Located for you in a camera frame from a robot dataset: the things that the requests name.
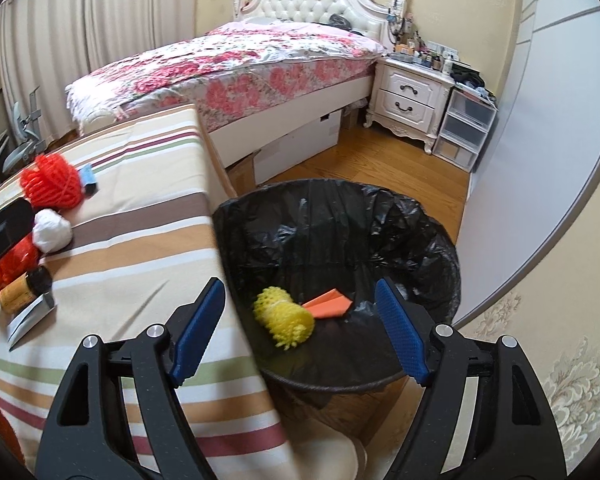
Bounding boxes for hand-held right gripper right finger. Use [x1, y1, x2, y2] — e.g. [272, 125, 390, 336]
[374, 276, 568, 480]

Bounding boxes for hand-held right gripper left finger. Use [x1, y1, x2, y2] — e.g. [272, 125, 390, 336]
[34, 276, 227, 480]

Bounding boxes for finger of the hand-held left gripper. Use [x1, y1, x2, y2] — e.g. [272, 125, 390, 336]
[0, 199, 35, 293]

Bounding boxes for orange-red plastic wrapper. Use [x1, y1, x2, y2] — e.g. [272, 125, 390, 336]
[0, 234, 41, 297]

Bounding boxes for white carton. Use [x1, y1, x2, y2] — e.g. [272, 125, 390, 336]
[6, 292, 57, 352]

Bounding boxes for white paper ball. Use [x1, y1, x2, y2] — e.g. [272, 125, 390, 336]
[32, 208, 74, 253]

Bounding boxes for amber bottle with black cap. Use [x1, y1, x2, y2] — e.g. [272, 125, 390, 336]
[0, 266, 52, 313]

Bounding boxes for red foam fruit net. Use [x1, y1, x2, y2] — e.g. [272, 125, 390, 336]
[20, 154, 83, 210]

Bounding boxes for black round bin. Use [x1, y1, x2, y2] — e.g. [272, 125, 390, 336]
[212, 178, 462, 411]

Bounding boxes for black plastic bin bag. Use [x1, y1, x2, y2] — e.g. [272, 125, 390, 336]
[212, 178, 462, 376]

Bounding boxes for orange paper piece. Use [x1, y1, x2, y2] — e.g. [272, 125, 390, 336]
[302, 288, 355, 320]

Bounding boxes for yellow foam fruit net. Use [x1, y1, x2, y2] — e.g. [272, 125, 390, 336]
[252, 286, 315, 351]

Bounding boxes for small blue box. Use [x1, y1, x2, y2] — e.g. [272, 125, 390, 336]
[77, 165, 101, 197]

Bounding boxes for grey office chair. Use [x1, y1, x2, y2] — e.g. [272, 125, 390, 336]
[2, 87, 48, 176]

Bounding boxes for striped tablecloth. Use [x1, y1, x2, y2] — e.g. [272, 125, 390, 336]
[0, 104, 301, 480]

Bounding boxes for cream cloth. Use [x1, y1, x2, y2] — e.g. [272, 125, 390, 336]
[280, 400, 371, 480]

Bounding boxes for white storage box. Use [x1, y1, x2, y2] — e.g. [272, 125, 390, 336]
[252, 110, 343, 186]

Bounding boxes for clear plastic drawer unit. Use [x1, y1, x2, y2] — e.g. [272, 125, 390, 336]
[434, 82, 498, 173]

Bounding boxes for bed with floral bedspread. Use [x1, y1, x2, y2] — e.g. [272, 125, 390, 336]
[65, 0, 403, 173]

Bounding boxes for beige curtain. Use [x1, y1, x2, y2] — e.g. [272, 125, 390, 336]
[0, 0, 198, 141]

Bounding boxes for white nightstand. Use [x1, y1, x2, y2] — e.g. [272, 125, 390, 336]
[364, 52, 456, 156]

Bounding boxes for grey wardrobe door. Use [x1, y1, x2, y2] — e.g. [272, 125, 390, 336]
[452, 0, 600, 326]

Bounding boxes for floral bedspread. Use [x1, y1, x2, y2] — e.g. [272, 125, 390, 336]
[65, 22, 388, 133]

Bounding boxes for pile of dark items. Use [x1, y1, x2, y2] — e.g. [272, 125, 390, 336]
[450, 62, 496, 100]

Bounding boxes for cluster of small bottles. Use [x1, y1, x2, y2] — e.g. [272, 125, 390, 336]
[390, 30, 461, 68]

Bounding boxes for pink bed sheet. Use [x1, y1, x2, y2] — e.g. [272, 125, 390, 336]
[207, 19, 388, 53]

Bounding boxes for white tufted headboard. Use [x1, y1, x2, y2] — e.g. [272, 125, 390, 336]
[234, 0, 403, 53]

